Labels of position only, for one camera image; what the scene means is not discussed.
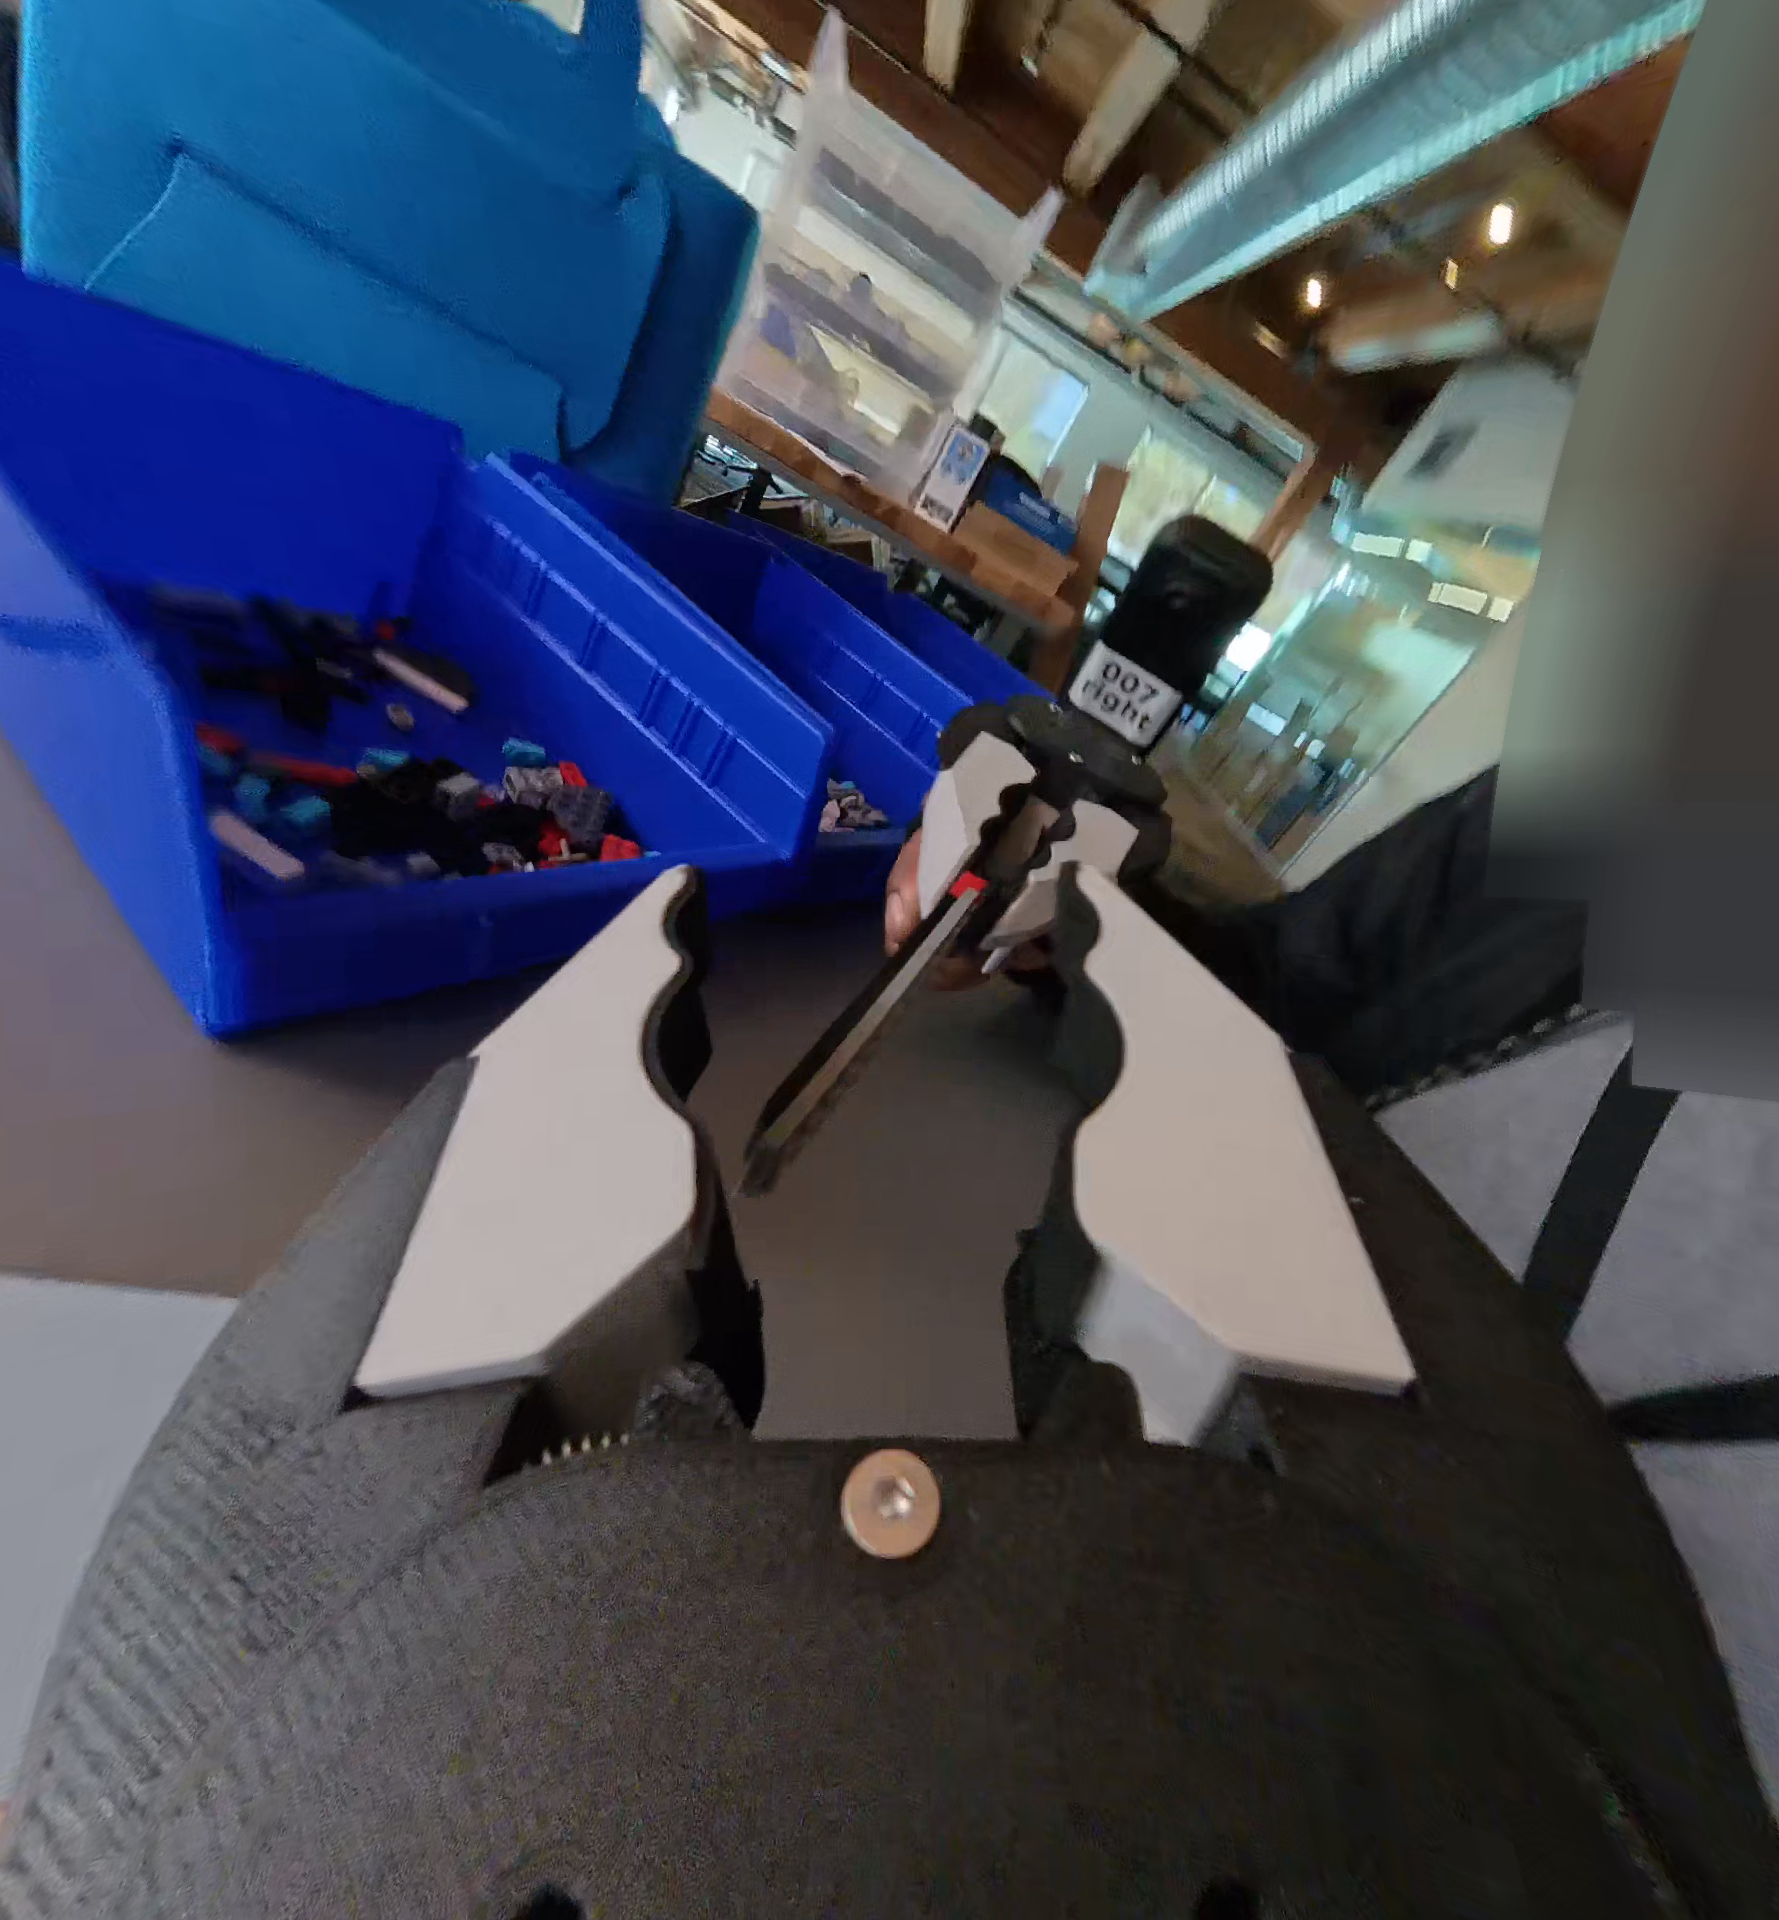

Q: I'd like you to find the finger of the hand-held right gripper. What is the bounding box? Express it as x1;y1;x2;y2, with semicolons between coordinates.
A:
919;730;1044;904
977;802;1122;977

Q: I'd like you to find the pile of mixed toy bricks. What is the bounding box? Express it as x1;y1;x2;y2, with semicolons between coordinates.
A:
154;583;655;891

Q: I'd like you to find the wooden workbench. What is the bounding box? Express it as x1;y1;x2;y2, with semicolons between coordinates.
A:
700;390;1132;638

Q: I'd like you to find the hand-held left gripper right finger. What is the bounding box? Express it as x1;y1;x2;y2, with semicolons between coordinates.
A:
1016;862;1419;1449

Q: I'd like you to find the small white blue box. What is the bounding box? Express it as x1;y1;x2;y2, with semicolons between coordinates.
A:
912;423;999;530

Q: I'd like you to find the teal felt chair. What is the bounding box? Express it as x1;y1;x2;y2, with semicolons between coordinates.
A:
18;0;764;499

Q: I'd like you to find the blue cardboard box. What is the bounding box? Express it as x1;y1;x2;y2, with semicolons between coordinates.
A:
978;457;1082;553

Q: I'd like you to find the blue plastic storage bin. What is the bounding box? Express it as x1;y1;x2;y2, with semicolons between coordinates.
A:
506;450;984;910
0;232;837;1041
738;516;1055;723

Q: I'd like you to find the person's right forearm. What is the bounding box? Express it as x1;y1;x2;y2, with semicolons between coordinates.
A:
1122;766;1499;1103

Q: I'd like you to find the grey desk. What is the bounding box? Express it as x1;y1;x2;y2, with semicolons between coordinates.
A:
0;635;1132;1446

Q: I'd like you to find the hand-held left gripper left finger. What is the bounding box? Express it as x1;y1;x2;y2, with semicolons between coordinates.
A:
354;862;716;1446

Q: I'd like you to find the clear plastic drawer unit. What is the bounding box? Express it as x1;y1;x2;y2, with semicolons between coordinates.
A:
716;12;1066;486

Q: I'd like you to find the long dark grey brick plate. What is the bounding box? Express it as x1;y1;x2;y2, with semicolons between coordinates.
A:
738;885;984;1196

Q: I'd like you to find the person's right hand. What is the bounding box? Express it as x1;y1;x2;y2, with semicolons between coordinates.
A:
884;834;1077;1002

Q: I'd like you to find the silver ventilation duct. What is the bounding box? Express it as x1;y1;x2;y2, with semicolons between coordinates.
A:
1084;0;1708;323

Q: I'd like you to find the person's grey sweatshirt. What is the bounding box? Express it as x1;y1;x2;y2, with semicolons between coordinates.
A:
1377;1021;1779;1920

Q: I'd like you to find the brick instruction booklet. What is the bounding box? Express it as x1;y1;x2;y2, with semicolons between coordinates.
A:
0;1272;241;1809

